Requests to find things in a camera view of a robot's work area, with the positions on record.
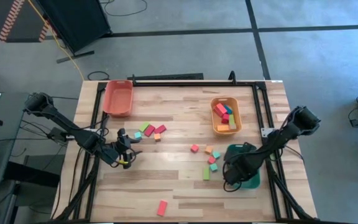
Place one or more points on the green foam block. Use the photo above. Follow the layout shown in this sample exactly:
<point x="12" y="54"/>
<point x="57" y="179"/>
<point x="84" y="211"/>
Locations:
<point x="232" y="119"/>
<point x="206" y="173"/>
<point x="144" y="126"/>

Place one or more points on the blue foam block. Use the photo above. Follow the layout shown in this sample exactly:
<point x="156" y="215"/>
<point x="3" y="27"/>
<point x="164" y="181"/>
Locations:
<point x="228" y="109"/>

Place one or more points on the grey desk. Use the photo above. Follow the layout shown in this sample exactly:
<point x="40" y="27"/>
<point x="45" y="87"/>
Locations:
<point x="11" y="124"/>

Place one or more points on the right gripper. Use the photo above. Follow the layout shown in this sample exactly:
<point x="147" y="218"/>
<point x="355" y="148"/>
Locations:
<point x="233" y="175"/>

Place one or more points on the black power adapter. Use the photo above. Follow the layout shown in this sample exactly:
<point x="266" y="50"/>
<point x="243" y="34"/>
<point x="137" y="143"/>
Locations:
<point x="54" y="133"/>

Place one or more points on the black partition screen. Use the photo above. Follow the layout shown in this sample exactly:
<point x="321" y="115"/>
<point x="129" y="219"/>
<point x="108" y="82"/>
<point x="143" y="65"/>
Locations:
<point x="73" y="21"/>

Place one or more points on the orange foam cube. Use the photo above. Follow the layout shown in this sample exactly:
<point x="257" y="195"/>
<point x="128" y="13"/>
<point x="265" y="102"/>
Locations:
<point x="157" y="137"/>
<point x="209" y="149"/>

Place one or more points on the orange foam block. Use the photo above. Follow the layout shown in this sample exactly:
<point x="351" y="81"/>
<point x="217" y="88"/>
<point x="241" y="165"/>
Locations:
<point x="223" y="127"/>

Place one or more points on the yellow plastic bin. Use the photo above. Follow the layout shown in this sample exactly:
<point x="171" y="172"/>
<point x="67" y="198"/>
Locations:
<point x="215" y="123"/>

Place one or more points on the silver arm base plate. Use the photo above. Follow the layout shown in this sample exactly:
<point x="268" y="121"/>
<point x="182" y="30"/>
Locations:
<point x="267" y="132"/>

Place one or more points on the yellow tape label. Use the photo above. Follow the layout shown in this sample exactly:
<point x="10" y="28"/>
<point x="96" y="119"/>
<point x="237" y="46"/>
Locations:
<point x="121" y="161"/>

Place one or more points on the black flat bar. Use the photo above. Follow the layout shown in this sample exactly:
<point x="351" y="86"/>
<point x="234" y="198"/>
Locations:
<point x="166" y="76"/>

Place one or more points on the green plastic bin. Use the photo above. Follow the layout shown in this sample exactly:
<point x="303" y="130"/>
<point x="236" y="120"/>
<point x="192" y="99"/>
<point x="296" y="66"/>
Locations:
<point x="232" y="151"/>

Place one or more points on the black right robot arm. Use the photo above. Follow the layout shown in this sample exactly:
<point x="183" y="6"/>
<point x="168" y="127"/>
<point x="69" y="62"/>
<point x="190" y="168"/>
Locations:
<point x="278" y="140"/>

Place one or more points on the black aluminium table frame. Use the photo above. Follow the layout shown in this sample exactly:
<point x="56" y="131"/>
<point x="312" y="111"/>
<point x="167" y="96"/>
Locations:
<point x="197" y="84"/>

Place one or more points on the coral plastic bin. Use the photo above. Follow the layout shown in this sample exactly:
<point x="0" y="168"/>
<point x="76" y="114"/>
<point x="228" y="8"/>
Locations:
<point x="118" y="98"/>

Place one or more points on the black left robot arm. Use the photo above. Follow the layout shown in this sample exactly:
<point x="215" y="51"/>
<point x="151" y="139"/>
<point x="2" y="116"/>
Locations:
<point x="73" y="132"/>

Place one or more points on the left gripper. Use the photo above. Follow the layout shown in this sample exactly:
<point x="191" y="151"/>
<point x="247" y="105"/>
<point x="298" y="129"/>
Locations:
<point x="121" y="151"/>

